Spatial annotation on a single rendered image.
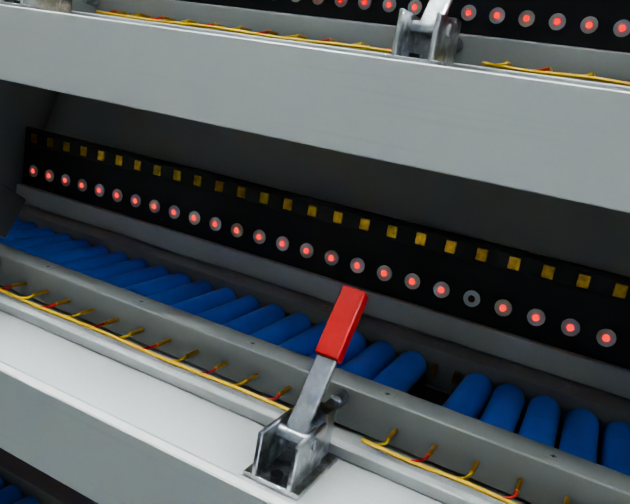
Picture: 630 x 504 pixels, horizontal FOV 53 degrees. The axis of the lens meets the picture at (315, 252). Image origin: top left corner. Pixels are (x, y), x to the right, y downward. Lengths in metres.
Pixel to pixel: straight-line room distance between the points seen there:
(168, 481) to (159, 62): 0.21
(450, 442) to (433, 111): 0.15
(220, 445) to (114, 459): 0.05
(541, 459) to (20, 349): 0.28
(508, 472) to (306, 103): 0.20
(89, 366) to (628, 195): 0.28
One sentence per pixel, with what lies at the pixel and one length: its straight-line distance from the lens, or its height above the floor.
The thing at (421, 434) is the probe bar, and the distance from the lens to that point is 0.32.
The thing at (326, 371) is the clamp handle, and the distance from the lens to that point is 0.29.
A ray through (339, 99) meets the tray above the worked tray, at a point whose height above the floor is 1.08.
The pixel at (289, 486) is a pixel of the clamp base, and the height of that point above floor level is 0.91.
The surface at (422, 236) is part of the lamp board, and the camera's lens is 0.42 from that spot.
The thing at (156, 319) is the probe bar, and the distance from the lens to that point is 0.39.
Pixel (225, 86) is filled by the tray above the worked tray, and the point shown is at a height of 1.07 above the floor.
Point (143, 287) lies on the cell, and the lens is 0.44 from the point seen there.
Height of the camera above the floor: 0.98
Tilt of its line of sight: 5 degrees up
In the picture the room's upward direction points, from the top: 19 degrees clockwise
